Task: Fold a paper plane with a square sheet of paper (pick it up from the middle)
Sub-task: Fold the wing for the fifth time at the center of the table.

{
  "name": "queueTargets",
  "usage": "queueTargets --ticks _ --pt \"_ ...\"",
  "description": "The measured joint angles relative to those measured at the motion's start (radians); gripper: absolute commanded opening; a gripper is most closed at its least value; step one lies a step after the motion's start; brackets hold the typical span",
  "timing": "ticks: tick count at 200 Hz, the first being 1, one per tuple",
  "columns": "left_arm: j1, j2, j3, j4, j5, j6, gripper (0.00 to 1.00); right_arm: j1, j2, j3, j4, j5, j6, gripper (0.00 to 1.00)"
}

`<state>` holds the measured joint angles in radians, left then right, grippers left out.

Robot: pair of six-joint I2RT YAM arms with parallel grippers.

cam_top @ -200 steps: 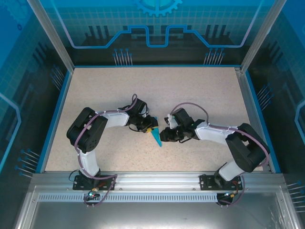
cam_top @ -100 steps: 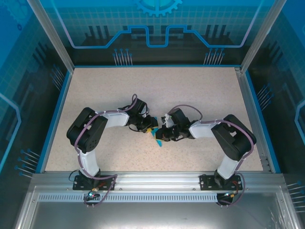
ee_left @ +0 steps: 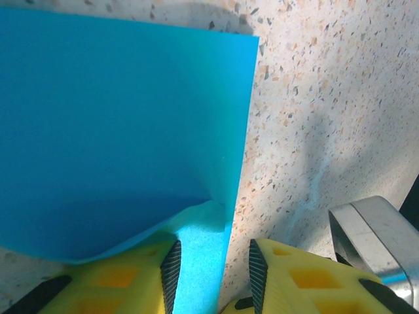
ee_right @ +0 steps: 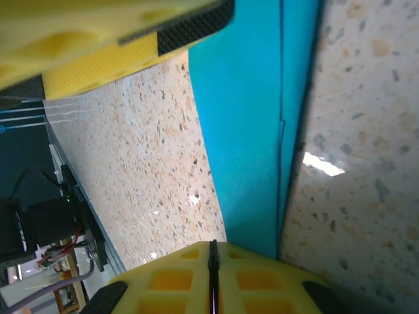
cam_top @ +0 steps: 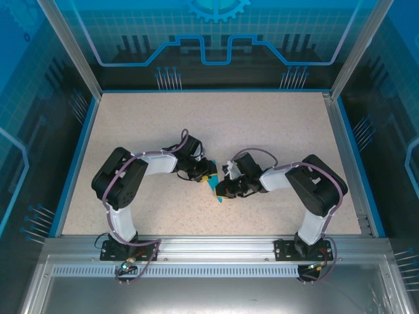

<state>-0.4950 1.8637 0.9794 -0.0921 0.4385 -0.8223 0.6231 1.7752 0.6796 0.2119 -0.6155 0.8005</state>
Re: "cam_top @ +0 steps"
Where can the blue paper sheet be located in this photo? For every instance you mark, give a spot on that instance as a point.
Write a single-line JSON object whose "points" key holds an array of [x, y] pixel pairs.
{"points": [[212, 186]]}

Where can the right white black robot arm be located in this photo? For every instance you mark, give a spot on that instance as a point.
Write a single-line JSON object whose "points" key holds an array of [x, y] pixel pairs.
{"points": [[312, 225]]}

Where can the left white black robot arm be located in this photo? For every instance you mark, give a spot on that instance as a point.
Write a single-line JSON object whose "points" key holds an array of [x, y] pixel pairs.
{"points": [[121, 222]]}

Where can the grey metal tray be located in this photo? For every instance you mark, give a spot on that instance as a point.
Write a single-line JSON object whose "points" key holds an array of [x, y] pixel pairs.
{"points": [[209, 294]]}

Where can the blue table edge strip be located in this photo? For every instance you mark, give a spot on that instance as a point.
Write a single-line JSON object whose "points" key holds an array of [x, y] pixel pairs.
{"points": [[78, 163], [351, 137]]}

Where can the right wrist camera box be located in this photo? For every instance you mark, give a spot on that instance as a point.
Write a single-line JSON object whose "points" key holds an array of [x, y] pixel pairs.
{"points": [[231, 171]]}

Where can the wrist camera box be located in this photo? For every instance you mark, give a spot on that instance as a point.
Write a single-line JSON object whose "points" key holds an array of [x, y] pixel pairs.
{"points": [[231, 171], [200, 153]]}

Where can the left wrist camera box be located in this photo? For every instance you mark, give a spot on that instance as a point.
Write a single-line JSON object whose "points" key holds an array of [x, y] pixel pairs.
{"points": [[200, 153]]}

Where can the aluminium mounting rail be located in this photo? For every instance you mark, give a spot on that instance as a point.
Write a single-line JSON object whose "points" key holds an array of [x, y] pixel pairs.
{"points": [[212, 247]]}

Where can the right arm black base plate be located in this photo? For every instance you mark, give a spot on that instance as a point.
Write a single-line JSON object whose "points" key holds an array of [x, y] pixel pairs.
{"points": [[284, 250]]}

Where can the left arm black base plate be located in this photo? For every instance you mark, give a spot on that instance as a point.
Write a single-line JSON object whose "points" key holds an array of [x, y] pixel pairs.
{"points": [[144, 250]]}

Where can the aluminium side rail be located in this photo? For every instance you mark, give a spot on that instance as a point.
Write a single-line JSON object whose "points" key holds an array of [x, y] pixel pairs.
{"points": [[340, 137]]}

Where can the aluminium frame post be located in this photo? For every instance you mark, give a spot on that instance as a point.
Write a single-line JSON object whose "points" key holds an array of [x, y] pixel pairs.
{"points": [[71, 49], [360, 49]]}

